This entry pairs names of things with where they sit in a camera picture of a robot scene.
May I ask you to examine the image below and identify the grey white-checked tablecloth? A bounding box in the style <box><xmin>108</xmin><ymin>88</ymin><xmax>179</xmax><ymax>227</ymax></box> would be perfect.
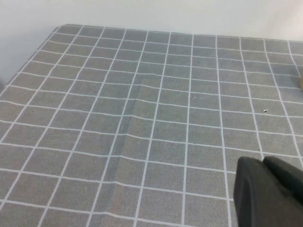
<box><xmin>0</xmin><ymin>23</ymin><xmax>303</xmax><ymax>227</ymax></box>

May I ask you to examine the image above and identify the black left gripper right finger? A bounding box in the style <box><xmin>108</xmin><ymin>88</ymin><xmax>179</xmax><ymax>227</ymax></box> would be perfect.
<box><xmin>262</xmin><ymin>155</ymin><xmax>303</xmax><ymax>190</ymax></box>

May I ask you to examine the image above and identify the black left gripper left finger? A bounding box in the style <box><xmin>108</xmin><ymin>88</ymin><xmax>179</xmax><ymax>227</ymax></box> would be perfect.
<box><xmin>233</xmin><ymin>156</ymin><xmax>303</xmax><ymax>227</ymax></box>

